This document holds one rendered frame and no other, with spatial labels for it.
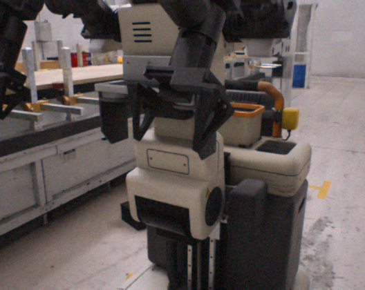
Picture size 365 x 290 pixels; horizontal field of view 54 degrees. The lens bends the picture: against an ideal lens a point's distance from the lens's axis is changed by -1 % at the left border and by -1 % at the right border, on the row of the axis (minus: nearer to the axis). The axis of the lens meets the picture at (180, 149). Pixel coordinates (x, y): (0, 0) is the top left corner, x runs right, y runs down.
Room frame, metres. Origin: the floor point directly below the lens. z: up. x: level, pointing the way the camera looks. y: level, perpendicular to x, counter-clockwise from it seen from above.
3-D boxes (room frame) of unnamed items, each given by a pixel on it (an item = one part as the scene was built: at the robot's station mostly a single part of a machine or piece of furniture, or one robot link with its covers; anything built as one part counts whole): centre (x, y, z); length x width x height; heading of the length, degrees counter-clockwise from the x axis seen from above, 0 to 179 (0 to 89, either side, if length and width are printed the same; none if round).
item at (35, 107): (1.81, 0.73, 0.81); 0.14 x 0.06 x 0.05; 151
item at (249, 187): (0.90, -0.07, 0.68); 0.28 x 0.27 x 0.25; 60
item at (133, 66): (0.83, 0.05, 0.99); 0.28 x 0.16 x 0.22; 60
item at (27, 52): (1.79, 0.74, 0.87); 0.04 x 0.04 x 0.48; 61
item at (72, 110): (1.78, 0.65, 0.81); 0.43 x 0.03 x 0.04; 61
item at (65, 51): (2.01, 0.62, 0.86); 0.04 x 0.04 x 0.48; 61
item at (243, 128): (1.18, -0.15, 0.87); 0.23 x 0.15 x 0.11; 60
